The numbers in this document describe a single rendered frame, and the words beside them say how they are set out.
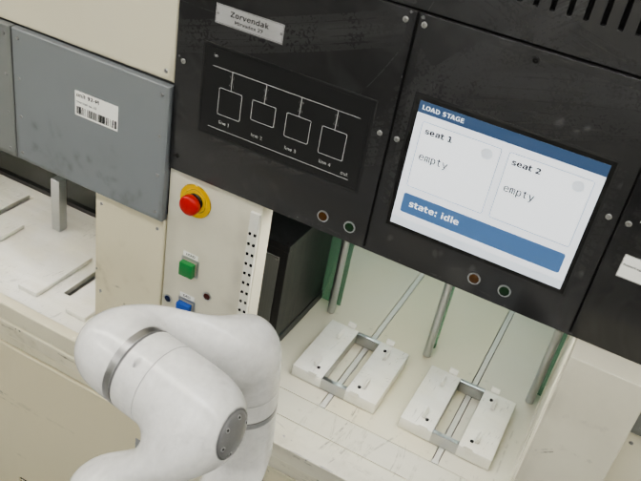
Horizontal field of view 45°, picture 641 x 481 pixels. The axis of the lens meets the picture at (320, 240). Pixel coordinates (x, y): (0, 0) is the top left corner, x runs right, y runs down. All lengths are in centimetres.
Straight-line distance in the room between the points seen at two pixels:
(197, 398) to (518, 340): 139
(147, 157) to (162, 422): 71
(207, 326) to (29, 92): 79
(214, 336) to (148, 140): 58
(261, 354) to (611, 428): 57
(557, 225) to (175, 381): 60
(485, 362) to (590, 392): 79
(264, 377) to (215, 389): 17
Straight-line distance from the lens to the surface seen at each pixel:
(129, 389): 86
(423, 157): 117
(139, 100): 141
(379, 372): 181
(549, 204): 115
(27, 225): 227
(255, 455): 112
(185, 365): 84
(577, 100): 109
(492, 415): 181
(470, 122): 113
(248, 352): 95
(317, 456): 165
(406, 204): 121
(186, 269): 150
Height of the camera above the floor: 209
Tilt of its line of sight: 33 degrees down
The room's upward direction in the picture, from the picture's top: 11 degrees clockwise
